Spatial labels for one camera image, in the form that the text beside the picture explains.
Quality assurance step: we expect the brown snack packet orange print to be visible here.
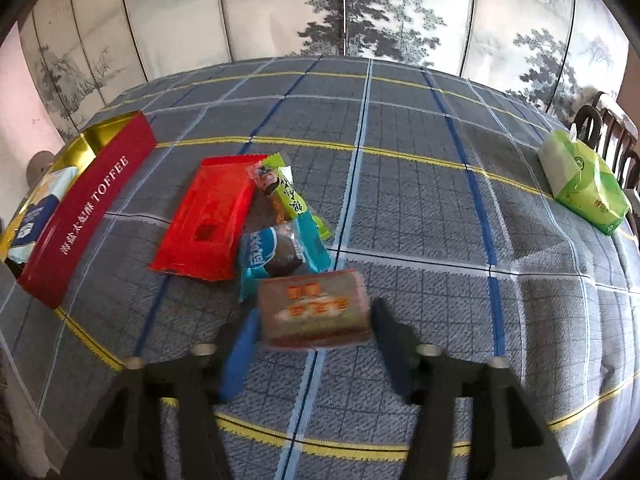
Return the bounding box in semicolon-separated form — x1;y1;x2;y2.
256;269;374;352

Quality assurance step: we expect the grey plaid tablecloth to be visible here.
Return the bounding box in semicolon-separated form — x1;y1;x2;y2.
0;55;640;480

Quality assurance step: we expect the blue packet with dark cake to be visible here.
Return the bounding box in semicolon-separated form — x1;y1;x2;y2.
237;217;334;303

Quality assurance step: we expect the painted folding screen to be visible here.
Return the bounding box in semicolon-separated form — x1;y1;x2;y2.
17;0;632;143

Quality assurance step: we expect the green snack packet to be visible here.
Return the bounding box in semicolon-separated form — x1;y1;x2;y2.
260;154;333;242

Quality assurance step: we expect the blue and white snack packet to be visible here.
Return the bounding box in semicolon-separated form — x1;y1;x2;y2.
9;166;79;264

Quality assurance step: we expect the green tissue pack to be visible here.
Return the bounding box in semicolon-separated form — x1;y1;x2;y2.
537;127;634;237

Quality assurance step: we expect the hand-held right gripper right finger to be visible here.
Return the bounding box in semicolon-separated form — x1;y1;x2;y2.
371;299;572;480

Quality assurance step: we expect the dark carved wooden chair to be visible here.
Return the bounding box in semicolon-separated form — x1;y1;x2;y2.
569;89;640;241

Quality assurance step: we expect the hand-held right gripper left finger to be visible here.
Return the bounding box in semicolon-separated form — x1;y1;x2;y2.
60;307;262;480

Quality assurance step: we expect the small cartoon print snack packet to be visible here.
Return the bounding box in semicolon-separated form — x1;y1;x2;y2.
248;162;297;226

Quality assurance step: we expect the red snack packet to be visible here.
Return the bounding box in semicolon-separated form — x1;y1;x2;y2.
149;155;270;282

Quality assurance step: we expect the red tin box gold inside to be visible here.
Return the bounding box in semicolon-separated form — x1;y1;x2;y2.
0;110;159;311

